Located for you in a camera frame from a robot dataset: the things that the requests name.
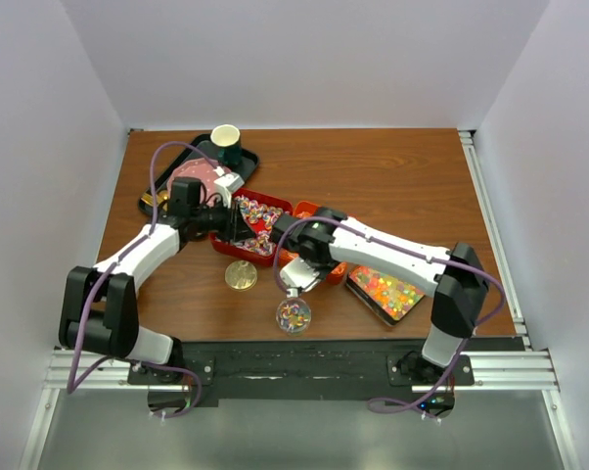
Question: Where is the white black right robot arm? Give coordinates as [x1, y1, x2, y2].
[270, 207, 492, 385]

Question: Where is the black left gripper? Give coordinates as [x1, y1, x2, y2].
[190, 196, 255, 244]

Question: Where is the orange box of candies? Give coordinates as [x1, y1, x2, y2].
[278, 201, 348, 285]

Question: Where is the red box of swirl candies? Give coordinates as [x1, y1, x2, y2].
[209, 188, 293, 267]

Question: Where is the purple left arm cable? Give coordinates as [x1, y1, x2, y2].
[67, 141, 225, 420]

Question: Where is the gold cutlery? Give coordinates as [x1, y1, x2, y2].
[140, 190, 169, 207]

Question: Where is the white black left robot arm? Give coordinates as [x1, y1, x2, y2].
[59, 174, 253, 384]

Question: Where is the tin of star candies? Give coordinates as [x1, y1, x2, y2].
[345, 265, 425, 327]

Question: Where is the gold jar lid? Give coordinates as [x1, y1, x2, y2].
[224, 260, 258, 292]

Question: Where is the pink polka dot plate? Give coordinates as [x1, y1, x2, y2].
[167, 159, 220, 196]

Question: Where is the dark green mug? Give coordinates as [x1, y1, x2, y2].
[210, 124, 242, 166]

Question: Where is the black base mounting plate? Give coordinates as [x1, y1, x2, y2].
[127, 340, 475, 420]

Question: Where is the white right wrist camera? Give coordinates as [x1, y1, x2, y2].
[279, 258, 322, 298]

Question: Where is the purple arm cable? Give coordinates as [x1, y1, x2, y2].
[272, 217, 505, 417]
[67, 141, 225, 420]

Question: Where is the clear glass jar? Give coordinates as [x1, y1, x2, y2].
[276, 298, 312, 335]

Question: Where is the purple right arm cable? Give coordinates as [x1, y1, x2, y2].
[272, 217, 505, 417]

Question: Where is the aluminium frame rail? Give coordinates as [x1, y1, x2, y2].
[43, 350, 560, 391]

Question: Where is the black serving tray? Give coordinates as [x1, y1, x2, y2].
[155, 133, 259, 192]

